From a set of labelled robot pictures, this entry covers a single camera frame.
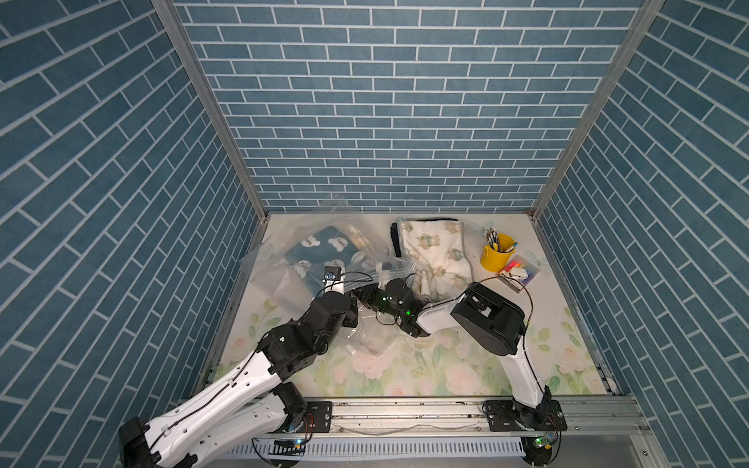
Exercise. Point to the navy blue star blanket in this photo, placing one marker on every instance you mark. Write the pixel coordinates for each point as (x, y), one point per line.
(428, 238)

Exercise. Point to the yellow metal pen bucket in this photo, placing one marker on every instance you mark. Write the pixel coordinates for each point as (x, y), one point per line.
(493, 261)

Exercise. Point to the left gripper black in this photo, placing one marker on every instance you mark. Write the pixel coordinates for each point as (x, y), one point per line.
(350, 310)

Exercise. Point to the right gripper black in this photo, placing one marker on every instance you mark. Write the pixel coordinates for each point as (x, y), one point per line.
(372, 290)

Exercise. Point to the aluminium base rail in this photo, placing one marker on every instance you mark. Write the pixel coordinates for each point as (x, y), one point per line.
(596, 416)

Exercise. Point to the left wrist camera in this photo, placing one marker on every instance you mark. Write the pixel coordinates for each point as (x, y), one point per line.
(333, 280)

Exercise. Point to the pens in bucket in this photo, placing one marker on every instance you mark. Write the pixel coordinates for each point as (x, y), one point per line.
(493, 240)

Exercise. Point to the dark teal bear blanket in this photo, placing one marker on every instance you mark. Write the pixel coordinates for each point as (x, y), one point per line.
(310, 256)

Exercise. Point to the clear plastic vacuum bag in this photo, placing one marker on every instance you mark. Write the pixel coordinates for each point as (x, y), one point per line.
(274, 295)

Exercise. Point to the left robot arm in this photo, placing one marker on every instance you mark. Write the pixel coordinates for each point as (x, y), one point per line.
(255, 398)

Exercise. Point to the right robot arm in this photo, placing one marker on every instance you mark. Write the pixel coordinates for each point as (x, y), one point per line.
(498, 325)

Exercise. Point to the cream bear print blanket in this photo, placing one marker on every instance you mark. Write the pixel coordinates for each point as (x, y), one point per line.
(436, 280)

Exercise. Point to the clear box of stationery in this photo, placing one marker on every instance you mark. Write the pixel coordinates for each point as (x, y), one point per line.
(518, 273)

